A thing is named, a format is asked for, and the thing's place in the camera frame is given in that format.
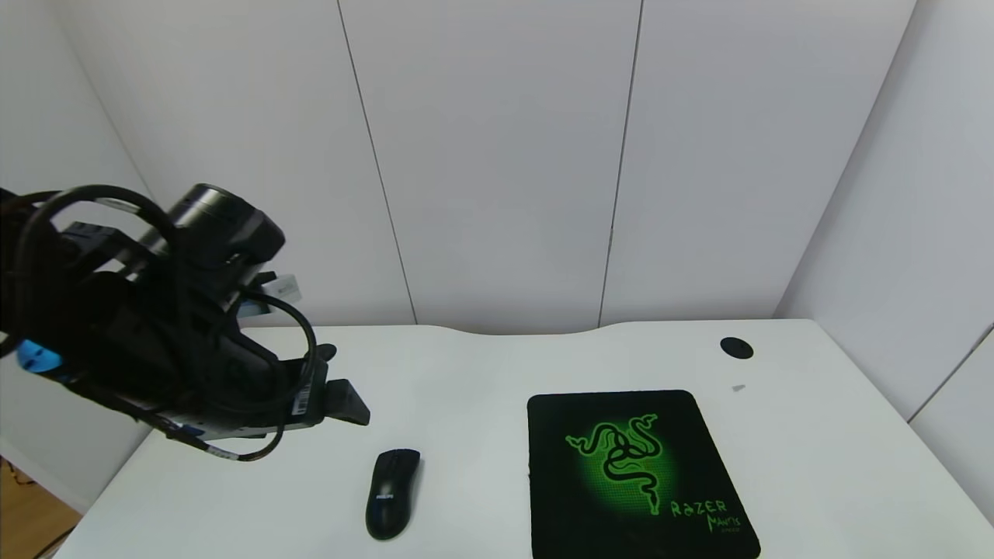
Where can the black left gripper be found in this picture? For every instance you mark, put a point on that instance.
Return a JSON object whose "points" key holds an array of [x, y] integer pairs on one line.
{"points": [[307, 397]]}

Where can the black Philips computer mouse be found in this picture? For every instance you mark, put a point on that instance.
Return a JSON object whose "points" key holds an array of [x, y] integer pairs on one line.
{"points": [[392, 493]]}

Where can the black green snake-logo mouse pad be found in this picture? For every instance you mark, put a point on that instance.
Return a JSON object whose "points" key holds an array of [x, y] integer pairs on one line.
{"points": [[699, 442]]}

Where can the white label tag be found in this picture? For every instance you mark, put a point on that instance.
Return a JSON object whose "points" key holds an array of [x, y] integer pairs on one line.
{"points": [[281, 289]]}

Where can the black cylindrical motor housing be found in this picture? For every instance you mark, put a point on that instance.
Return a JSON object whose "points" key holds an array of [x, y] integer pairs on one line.
{"points": [[225, 225]]}

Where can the blue plastic clip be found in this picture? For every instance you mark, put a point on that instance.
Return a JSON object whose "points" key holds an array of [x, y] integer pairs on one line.
{"points": [[37, 357]]}

